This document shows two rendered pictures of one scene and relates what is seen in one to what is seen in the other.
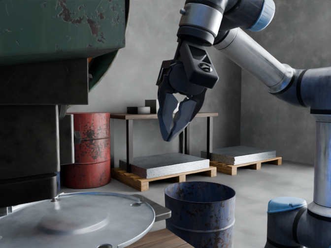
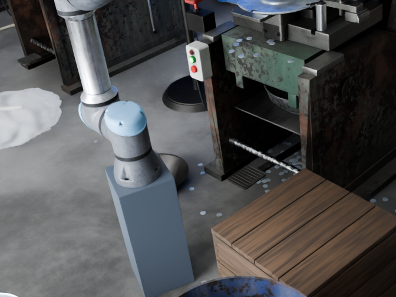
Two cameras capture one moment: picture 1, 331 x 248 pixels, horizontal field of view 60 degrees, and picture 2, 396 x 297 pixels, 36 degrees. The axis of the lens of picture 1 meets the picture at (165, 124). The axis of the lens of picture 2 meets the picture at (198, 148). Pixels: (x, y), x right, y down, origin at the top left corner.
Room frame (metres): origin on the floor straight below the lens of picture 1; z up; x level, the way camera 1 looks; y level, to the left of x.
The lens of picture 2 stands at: (2.47, -0.22, 1.53)
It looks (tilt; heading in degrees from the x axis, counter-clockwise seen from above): 34 degrees down; 179
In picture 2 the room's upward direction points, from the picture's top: 9 degrees counter-clockwise
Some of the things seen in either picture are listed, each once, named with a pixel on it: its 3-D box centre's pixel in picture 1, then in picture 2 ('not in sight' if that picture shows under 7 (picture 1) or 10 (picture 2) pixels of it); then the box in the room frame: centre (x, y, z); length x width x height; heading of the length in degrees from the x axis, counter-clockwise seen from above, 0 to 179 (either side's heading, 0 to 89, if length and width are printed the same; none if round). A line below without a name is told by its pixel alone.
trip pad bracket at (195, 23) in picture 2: not in sight; (203, 33); (0.32, -0.10, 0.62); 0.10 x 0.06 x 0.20; 36
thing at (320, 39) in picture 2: not in sight; (304, 14); (0.43, 0.27, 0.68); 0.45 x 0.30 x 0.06; 36
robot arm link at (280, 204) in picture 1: (287, 218); (126, 127); (0.92, -0.40, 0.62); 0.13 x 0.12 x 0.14; 33
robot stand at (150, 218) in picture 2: not in sight; (151, 226); (0.92, -0.40, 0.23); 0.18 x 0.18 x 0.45; 16
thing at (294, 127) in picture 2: not in sight; (310, 101); (0.43, 0.28, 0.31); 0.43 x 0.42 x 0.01; 36
